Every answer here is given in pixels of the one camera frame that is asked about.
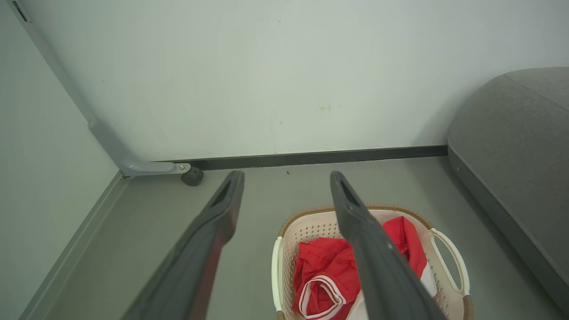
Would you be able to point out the black caster wheel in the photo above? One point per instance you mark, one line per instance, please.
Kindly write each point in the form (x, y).
(192, 177)

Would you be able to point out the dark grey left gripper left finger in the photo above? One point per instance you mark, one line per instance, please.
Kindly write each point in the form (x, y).
(195, 266)

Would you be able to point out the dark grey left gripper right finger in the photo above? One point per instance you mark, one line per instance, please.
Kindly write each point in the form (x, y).
(382, 275)

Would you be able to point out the grey baseboard strip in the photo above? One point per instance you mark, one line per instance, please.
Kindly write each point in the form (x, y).
(66, 258)

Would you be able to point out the grey fabric sofa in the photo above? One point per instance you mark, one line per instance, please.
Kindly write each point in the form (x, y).
(511, 155)

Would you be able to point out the cream plastic laundry basket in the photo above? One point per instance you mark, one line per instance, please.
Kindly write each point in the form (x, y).
(311, 227)

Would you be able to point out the grey metal panel leg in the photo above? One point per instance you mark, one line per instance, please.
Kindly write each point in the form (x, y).
(133, 165)

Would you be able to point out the red and white basketball jersey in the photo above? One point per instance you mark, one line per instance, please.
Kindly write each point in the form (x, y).
(329, 266)

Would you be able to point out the black baseboard strip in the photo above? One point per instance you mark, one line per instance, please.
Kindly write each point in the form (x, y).
(311, 158)

